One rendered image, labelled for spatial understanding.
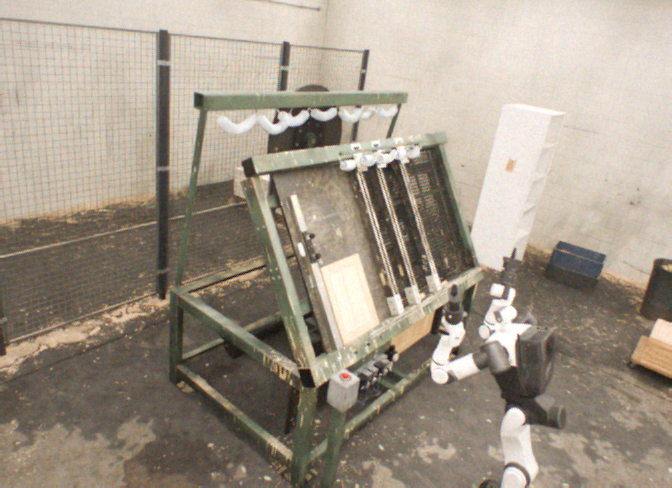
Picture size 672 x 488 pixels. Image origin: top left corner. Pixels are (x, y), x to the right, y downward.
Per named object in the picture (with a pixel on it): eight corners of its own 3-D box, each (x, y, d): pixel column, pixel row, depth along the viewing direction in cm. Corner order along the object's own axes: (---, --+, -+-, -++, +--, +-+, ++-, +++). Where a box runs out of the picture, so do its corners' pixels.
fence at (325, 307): (332, 350, 302) (337, 350, 300) (285, 197, 300) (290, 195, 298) (338, 347, 306) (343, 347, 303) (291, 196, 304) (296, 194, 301)
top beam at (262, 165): (245, 179, 281) (256, 173, 274) (240, 161, 281) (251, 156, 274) (438, 146, 445) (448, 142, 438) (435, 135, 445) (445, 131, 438)
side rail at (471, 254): (464, 269, 445) (475, 267, 438) (428, 148, 443) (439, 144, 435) (468, 267, 451) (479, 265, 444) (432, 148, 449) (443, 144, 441)
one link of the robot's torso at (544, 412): (568, 422, 255) (564, 389, 253) (559, 435, 245) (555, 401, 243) (514, 412, 274) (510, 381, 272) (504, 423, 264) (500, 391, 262)
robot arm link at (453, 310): (443, 302, 231) (443, 322, 237) (465, 302, 229) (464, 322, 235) (442, 285, 242) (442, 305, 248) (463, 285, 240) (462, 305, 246)
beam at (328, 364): (303, 388, 288) (316, 388, 280) (296, 368, 288) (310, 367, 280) (472, 280, 452) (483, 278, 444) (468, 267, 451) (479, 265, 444)
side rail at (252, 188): (297, 368, 288) (310, 367, 280) (239, 181, 285) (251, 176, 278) (304, 363, 292) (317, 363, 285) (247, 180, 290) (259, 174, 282)
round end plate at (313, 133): (268, 200, 363) (278, 85, 333) (262, 197, 366) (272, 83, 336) (338, 184, 422) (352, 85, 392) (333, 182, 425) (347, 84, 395)
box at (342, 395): (342, 414, 272) (347, 387, 265) (325, 403, 279) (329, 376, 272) (355, 404, 281) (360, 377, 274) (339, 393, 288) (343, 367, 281)
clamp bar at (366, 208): (389, 316, 347) (418, 312, 331) (339, 149, 345) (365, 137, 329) (397, 311, 355) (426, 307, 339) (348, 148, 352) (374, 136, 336)
